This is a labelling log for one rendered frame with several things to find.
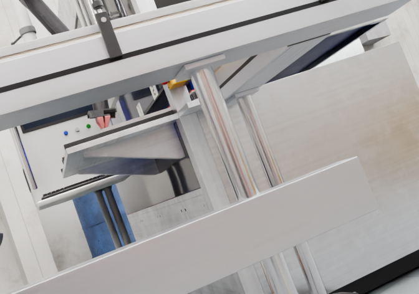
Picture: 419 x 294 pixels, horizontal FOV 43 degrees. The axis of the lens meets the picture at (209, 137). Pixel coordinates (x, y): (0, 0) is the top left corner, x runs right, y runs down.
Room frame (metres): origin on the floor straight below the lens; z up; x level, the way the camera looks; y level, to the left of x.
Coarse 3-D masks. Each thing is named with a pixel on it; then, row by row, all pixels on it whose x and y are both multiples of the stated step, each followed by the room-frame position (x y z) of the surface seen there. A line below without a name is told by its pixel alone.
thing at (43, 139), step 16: (64, 112) 2.74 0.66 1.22; (80, 112) 2.76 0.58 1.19; (32, 128) 2.67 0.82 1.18; (48, 128) 2.70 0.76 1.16; (64, 128) 2.73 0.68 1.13; (80, 128) 2.76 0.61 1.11; (96, 128) 2.78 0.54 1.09; (16, 144) 2.65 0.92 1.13; (32, 144) 2.67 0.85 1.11; (48, 144) 2.69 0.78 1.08; (64, 144) 2.72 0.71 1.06; (32, 160) 2.66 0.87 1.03; (48, 160) 2.69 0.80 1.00; (48, 176) 2.68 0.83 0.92; (80, 176) 2.73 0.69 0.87; (32, 192) 2.65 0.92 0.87
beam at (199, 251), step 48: (288, 192) 1.08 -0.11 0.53; (336, 192) 1.12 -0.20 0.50; (144, 240) 0.99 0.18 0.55; (192, 240) 1.01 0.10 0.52; (240, 240) 1.04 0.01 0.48; (288, 240) 1.07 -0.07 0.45; (48, 288) 0.93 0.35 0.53; (96, 288) 0.95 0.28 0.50; (144, 288) 0.98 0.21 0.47; (192, 288) 1.00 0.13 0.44
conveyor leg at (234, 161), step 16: (192, 64) 1.05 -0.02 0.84; (208, 64) 1.07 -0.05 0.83; (176, 80) 1.12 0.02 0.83; (192, 80) 1.09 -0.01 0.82; (208, 80) 1.08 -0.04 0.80; (208, 96) 1.07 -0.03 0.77; (208, 112) 1.08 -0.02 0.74; (224, 112) 1.08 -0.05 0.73; (224, 128) 1.07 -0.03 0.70; (224, 144) 1.08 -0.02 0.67; (240, 144) 1.09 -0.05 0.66; (224, 160) 1.08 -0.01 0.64; (240, 160) 1.08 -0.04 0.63; (240, 176) 1.07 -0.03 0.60; (240, 192) 1.08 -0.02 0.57; (256, 192) 1.08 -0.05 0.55; (272, 256) 1.07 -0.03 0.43; (272, 272) 1.08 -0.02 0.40; (288, 272) 1.08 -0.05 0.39; (272, 288) 1.08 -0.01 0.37; (288, 288) 1.08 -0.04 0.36
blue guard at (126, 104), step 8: (144, 88) 2.18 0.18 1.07; (160, 88) 1.96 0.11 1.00; (120, 96) 2.66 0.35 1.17; (128, 96) 2.49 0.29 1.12; (136, 96) 2.35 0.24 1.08; (144, 96) 2.22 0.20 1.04; (152, 96) 2.10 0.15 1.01; (120, 104) 2.72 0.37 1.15; (128, 104) 2.55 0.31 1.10; (136, 104) 2.40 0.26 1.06; (144, 104) 2.27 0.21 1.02; (120, 112) 2.79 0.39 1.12; (128, 112) 2.61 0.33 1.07; (136, 112) 2.46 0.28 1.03; (112, 120) 3.09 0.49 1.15; (120, 120) 2.87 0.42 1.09
